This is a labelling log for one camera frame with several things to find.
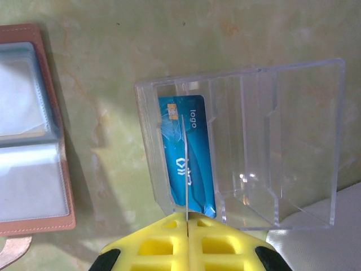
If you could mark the clear acrylic card stand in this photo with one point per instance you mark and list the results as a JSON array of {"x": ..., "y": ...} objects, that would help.
[{"x": 304, "y": 141}]

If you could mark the blue credit card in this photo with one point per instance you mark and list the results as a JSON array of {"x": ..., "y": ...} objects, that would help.
[{"x": 200, "y": 158}]

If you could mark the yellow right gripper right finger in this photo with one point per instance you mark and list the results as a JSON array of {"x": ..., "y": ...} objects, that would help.
[{"x": 220, "y": 248}]

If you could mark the white fabric medicine bag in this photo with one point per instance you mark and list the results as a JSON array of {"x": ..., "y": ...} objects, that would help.
[{"x": 324, "y": 231}]

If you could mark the orange credit card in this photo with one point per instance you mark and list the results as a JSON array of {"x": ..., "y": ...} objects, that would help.
[{"x": 186, "y": 169}]

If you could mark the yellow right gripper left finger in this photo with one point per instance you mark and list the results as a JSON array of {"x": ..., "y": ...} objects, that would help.
[{"x": 158, "y": 248}]

